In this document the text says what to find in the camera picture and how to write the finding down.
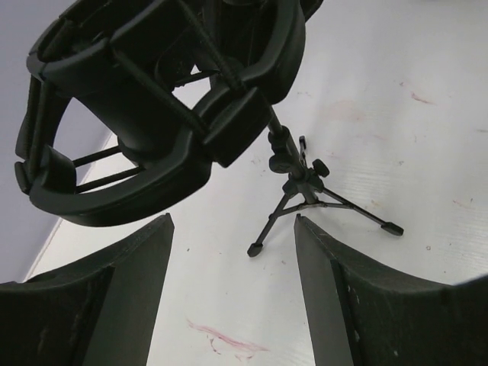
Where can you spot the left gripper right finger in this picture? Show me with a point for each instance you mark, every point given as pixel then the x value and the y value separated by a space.
pixel 362 312

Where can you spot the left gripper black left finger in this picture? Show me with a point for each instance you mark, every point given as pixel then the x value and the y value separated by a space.
pixel 98 310

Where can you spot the black tripod mic stand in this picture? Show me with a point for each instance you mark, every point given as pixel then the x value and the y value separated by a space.
pixel 130 104

